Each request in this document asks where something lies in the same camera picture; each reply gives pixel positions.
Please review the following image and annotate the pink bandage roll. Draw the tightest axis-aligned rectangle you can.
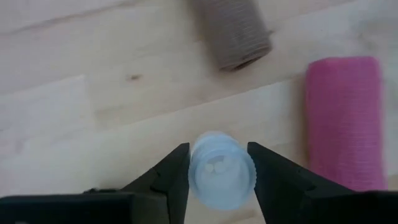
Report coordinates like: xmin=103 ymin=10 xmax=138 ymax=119
xmin=303 ymin=55 xmax=388 ymax=192

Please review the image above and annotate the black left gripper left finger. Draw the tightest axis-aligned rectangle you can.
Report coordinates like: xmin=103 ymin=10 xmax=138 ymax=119
xmin=119 ymin=142 xmax=191 ymax=224

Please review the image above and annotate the brown bandage roll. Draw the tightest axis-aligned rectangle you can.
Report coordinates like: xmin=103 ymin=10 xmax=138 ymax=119
xmin=191 ymin=0 xmax=274 ymax=73

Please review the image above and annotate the small white capped bottle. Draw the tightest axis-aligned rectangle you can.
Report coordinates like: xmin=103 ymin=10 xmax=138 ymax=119
xmin=188 ymin=130 xmax=257 ymax=211

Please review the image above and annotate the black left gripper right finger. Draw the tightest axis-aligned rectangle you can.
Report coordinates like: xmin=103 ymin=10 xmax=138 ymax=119
xmin=247 ymin=141 xmax=355 ymax=224

